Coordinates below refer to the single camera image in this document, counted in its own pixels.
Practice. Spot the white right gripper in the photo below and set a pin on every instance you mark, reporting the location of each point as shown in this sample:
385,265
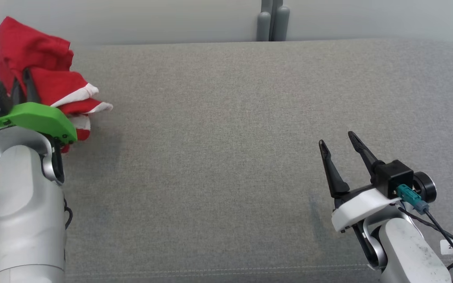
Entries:
362,208

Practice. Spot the grey partition post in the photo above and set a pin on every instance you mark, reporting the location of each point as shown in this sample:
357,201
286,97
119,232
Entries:
281,21
264,25

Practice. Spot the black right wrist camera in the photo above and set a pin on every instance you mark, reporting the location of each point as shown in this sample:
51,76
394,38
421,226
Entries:
393,175

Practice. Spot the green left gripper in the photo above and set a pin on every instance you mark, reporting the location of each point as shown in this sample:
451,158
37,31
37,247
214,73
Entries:
37,116

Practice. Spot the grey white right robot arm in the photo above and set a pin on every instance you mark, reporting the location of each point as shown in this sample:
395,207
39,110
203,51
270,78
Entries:
411,251

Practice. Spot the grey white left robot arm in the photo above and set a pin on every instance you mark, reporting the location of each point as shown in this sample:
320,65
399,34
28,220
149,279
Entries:
22,220

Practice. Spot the red shorts white stripe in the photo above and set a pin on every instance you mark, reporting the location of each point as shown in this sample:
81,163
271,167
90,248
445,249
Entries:
30,51

